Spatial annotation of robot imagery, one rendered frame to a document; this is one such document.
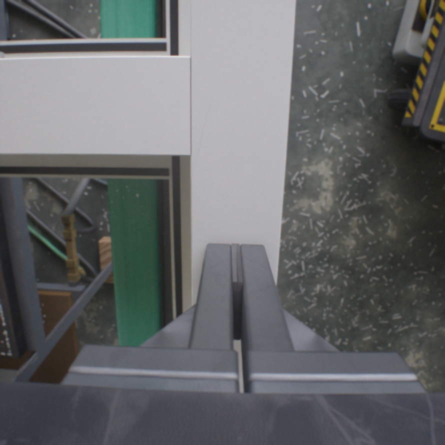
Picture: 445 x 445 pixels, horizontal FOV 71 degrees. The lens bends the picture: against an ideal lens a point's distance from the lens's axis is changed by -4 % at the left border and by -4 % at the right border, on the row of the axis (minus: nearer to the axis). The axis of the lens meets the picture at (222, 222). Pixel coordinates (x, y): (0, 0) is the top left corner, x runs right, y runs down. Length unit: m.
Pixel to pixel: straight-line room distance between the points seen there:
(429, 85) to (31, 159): 0.81
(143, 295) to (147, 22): 0.19
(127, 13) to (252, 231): 0.15
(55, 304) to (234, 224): 0.92
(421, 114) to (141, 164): 0.75
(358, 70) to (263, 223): 1.03
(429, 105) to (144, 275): 0.77
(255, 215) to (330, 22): 1.04
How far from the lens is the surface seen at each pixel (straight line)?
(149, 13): 0.23
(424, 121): 0.89
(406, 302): 1.44
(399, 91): 1.09
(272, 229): 0.16
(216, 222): 0.15
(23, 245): 0.68
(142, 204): 0.23
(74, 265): 1.01
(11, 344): 0.75
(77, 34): 0.97
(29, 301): 0.72
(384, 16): 1.23
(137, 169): 0.21
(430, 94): 0.89
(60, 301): 1.03
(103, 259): 1.21
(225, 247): 0.15
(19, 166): 0.25
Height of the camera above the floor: 1.08
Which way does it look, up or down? 73 degrees down
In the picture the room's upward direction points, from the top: 177 degrees counter-clockwise
